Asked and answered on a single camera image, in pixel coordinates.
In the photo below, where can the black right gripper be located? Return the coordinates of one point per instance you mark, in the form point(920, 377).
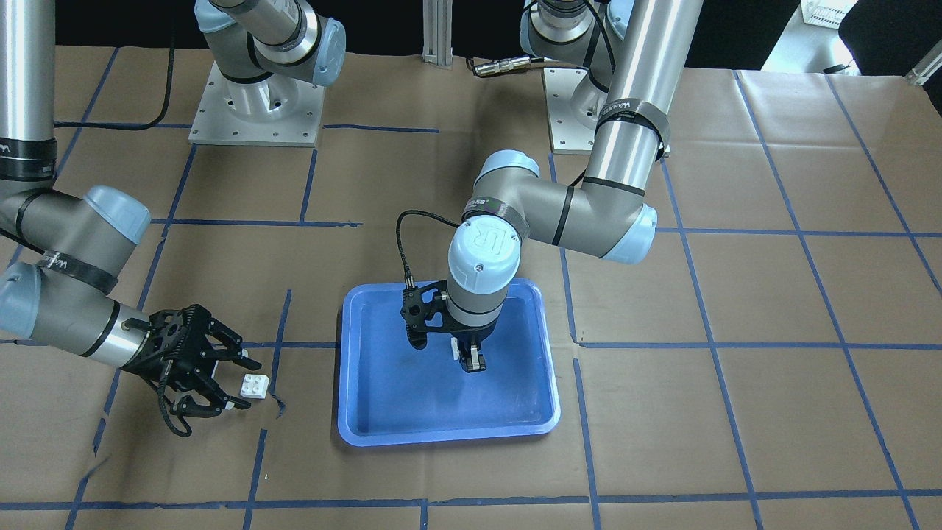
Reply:
point(193, 362)

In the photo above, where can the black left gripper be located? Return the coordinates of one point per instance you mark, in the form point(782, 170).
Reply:
point(472, 338)

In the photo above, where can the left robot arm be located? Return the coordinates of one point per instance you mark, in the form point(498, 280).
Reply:
point(614, 67)

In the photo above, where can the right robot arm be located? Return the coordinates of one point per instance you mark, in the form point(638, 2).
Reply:
point(63, 300)

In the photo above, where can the blue plastic tray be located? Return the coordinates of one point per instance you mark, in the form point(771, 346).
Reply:
point(391, 393)

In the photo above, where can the brown paper table cover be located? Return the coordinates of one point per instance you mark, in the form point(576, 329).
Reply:
point(726, 316)

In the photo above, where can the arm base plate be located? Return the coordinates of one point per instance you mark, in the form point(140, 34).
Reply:
point(277, 111)
point(572, 105)

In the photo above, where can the aluminium frame post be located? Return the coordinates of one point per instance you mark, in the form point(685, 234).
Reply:
point(437, 17)

